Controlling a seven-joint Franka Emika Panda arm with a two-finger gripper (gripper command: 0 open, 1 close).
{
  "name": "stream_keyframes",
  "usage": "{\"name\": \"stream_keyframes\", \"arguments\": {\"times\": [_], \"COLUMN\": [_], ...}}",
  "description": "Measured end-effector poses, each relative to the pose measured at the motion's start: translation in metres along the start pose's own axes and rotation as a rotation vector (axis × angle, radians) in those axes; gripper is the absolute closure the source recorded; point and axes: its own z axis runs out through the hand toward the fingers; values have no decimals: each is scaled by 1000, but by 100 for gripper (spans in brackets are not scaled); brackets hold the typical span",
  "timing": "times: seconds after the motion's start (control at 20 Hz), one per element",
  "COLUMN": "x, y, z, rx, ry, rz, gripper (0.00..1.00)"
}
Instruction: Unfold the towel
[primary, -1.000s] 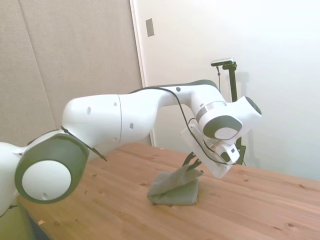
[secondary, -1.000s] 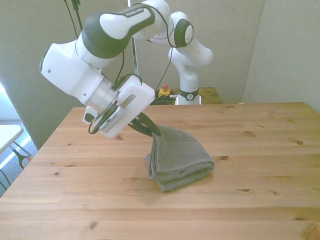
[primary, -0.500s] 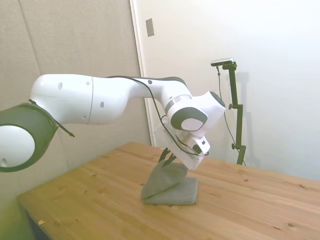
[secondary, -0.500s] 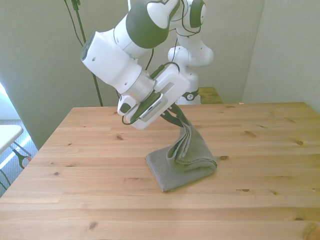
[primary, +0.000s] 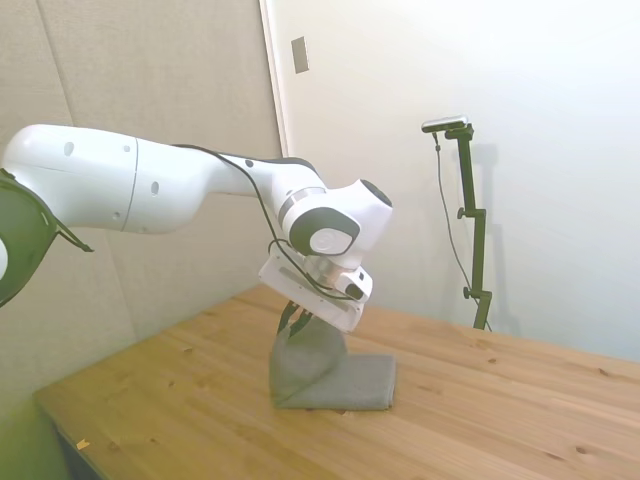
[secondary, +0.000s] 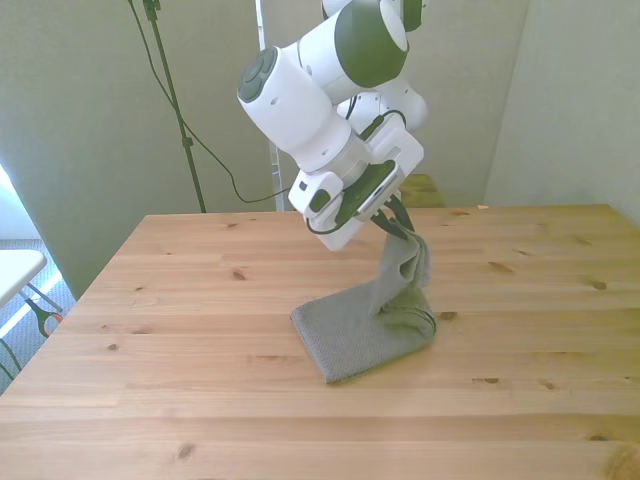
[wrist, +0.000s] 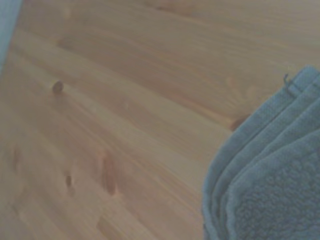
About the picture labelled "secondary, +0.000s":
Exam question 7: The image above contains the white folding table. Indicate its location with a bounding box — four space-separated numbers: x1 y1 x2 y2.
0 248 65 342

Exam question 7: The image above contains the dark camera stand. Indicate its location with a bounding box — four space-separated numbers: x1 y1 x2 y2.
142 0 208 214

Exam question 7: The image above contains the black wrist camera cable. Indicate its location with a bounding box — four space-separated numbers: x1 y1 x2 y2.
305 93 409 236

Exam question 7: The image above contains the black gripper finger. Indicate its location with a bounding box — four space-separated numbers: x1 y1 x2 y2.
391 195 417 233
371 209 408 241

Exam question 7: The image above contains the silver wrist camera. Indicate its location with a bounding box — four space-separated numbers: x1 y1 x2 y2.
339 162 405 224

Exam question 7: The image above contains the dark camera cable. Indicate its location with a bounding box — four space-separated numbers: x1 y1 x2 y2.
126 0 294 204

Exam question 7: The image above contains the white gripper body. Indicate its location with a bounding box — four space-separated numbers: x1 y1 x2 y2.
305 124 426 252

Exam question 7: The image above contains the grey towel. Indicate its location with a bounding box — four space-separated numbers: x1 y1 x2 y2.
290 230 438 385

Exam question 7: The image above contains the white perforated upright rail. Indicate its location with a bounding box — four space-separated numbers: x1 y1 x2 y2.
255 0 287 212

